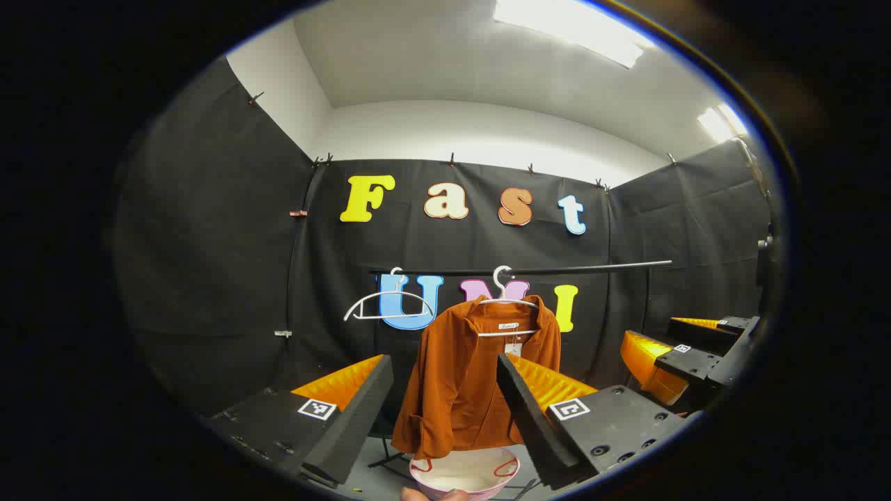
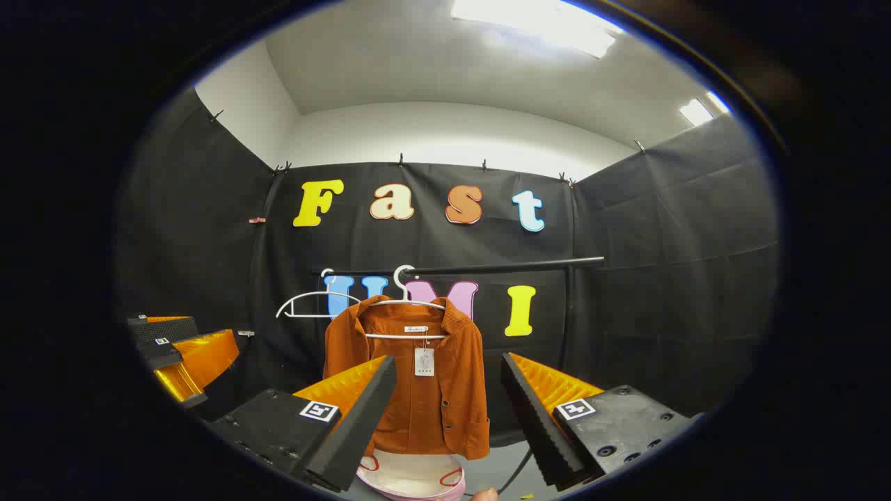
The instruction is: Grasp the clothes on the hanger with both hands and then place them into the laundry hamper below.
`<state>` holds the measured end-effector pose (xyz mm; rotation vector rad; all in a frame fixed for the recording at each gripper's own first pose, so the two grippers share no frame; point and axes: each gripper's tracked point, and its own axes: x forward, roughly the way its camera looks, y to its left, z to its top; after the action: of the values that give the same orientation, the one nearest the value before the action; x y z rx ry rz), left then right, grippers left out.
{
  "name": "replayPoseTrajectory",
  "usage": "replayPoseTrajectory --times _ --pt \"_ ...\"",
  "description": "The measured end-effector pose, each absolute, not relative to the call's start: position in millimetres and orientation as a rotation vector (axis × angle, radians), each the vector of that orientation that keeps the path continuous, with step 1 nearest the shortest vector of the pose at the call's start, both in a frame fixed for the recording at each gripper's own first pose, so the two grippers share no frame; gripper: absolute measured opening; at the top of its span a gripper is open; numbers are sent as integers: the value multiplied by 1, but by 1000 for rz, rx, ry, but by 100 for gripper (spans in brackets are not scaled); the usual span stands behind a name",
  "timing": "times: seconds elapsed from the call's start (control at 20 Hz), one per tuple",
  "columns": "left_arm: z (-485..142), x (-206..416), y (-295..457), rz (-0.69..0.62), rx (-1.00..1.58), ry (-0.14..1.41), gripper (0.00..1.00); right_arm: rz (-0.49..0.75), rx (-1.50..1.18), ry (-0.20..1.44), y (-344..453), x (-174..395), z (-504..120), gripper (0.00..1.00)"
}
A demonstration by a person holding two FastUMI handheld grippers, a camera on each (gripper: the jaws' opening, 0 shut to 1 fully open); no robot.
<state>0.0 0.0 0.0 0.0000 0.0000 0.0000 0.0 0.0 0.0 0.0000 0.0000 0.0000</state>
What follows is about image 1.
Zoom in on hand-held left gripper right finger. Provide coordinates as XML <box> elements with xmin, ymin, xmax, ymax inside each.
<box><xmin>496</xmin><ymin>352</ymin><xmax>686</xmax><ymax>490</ymax></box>

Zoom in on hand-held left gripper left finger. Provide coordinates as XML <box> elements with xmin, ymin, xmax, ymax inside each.
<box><xmin>209</xmin><ymin>353</ymin><xmax>394</xmax><ymax>488</ymax></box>

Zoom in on white laundry hamper red handles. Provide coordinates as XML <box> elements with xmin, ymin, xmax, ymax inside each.
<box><xmin>409</xmin><ymin>445</ymin><xmax>521</xmax><ymax>501</ymax></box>

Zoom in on orange corduroy jacket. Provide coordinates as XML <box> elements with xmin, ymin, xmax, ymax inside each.
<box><xmin>392</xmin><ymin>294</ymin><xmax>562</xmax><ymax>460</ymax></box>

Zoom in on black clothes rack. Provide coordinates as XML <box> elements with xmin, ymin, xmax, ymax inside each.
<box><xmin>368</xmin><ymin>260</ymin><xmax>674</xmax><ymax>498</ymax></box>

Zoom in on white clothes hanger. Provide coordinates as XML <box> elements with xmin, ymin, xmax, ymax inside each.
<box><xmin>477</xmin><ymin>265</ymin><xmax>542</xmax><ymax>338</ymax></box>
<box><xmin>344</xmin><ymin>267</ymin><xmax>434</xmax><ymax>322</ymax></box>

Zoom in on black backdrop cloth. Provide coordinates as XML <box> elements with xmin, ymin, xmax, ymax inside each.
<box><xmin>115</xmin><ymin>56</ymin><xmax>773</xmax><ymax>446</ymax></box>

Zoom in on small ceiling light panel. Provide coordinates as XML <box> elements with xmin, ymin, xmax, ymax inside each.
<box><xmin>698</xmin><ymin>103</ymin><xmax>749</xmax><ymax>143</ymax></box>

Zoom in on row of black backdrop clips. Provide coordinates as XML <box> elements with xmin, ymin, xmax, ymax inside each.
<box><xmin>247</xmin><ymin>90</ymin><xmax>677</xmax><ymax>192</ymax></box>

